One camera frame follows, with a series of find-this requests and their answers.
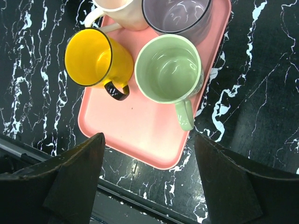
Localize pink ceramic mug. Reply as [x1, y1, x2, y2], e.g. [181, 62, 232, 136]
[84, 0, 148, 33]

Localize light green ceramic mug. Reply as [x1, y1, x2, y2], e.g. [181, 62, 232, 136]
[135, 34, 204, 131]

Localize yellow glass mug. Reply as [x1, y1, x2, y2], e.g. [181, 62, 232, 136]
[64, 28, 134, 101]

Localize pink plastic tray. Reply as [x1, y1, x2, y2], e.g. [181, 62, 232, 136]
[78, 0, 231, 170]

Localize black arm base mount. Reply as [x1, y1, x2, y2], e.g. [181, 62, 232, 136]
[0, 135, 211, 224]

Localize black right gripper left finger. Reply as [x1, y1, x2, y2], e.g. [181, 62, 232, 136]
[0, 133, 105, 224]

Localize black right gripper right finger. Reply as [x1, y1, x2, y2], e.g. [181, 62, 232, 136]
[194, 134, 299, 224]

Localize purple translucent cup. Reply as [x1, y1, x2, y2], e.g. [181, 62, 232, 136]
[142, 0, 213, 46]

